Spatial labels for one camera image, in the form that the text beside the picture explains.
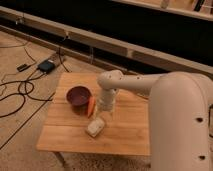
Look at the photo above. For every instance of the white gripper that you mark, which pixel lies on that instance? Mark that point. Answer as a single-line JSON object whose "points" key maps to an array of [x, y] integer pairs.
{"points": [[106, 102]]}

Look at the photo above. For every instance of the small black plug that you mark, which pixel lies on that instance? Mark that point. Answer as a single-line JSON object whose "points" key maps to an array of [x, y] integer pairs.
{"points": [[23, 67]]}

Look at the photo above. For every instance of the dark purple bowl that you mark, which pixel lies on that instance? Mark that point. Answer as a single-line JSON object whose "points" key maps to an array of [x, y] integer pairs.
{"points": [[78, 96]]}

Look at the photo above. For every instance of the orange carrot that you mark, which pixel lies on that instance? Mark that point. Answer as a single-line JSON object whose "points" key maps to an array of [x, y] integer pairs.
{"points": [[91, 105]]}

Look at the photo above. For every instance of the wooden table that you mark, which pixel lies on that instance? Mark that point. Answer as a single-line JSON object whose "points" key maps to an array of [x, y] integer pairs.
{"points": [[65, 131]]}

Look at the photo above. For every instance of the black power adapter box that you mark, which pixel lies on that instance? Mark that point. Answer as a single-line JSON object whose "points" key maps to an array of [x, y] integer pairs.
{"points": [[46, 66]]}

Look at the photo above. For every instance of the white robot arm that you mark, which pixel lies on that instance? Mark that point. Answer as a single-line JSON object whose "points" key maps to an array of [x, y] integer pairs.
{"points": [[178, 109]]}

